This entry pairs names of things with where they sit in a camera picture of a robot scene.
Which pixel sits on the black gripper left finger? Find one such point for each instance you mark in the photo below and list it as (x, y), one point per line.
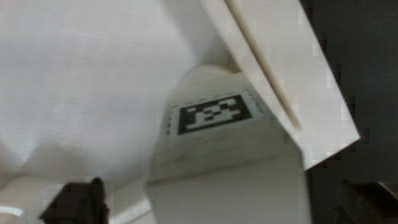
(79, 206)

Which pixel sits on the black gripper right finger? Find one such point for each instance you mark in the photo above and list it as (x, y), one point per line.
(369, 204)

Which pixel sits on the white table leg with tag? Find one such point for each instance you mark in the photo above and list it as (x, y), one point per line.
(226, 175)

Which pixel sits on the white square tabletop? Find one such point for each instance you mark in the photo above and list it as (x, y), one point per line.
(95, 56)

